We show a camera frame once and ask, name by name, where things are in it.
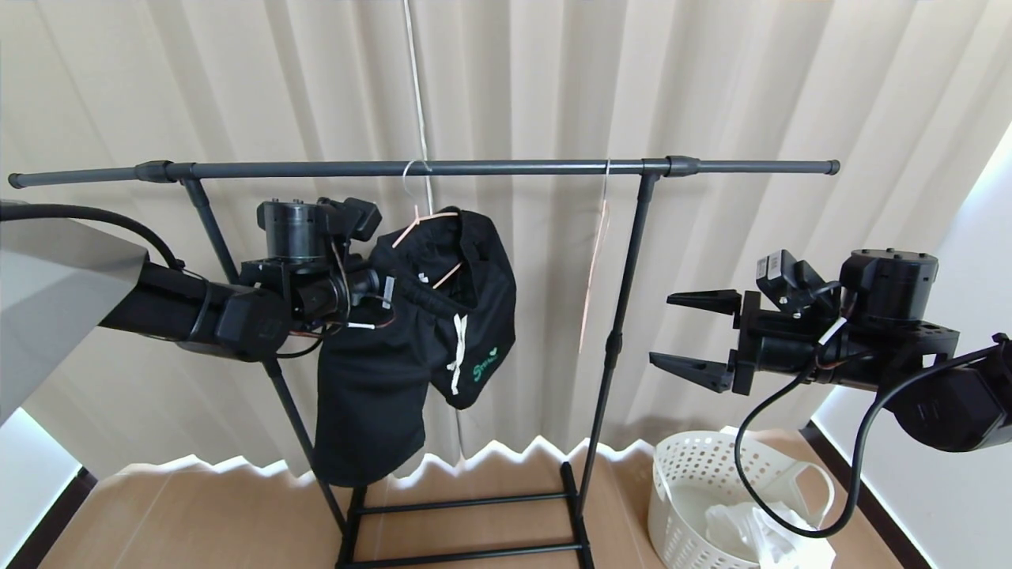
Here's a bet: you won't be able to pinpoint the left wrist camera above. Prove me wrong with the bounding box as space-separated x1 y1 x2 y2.
320 198 383 242

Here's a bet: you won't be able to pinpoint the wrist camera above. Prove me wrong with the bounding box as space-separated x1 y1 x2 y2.
320 198 383 242
755 250 839 317

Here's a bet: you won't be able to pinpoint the white garment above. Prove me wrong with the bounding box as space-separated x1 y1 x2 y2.
704 502 835 569

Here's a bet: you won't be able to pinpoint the black shorts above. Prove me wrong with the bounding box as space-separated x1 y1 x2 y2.
312 207 519 488

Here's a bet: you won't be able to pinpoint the beige curtain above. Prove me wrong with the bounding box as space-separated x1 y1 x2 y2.
0 0 1012 479

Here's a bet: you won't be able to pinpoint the black clothes rack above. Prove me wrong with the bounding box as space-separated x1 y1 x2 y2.
8 155 841 569

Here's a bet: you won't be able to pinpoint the white laundry basket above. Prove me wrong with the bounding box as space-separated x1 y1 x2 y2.
648 431 836 569

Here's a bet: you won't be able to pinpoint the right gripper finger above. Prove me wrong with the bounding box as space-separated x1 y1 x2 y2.
666 289 742 315
650 352 734 394

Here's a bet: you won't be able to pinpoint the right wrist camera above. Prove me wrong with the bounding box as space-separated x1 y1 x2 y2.
755 250 839 317

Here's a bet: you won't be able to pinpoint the black cable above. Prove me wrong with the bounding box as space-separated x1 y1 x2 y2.
0 203 187 269
734 344 1012 540

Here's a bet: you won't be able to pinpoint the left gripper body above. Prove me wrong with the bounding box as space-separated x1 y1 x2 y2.
296 267 396 326

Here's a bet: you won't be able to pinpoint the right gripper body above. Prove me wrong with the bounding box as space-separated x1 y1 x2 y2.
731 291 851 396

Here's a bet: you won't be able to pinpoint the pink clothes hanger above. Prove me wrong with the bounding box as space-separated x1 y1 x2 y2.
393 160 463 289
577 158 614 354

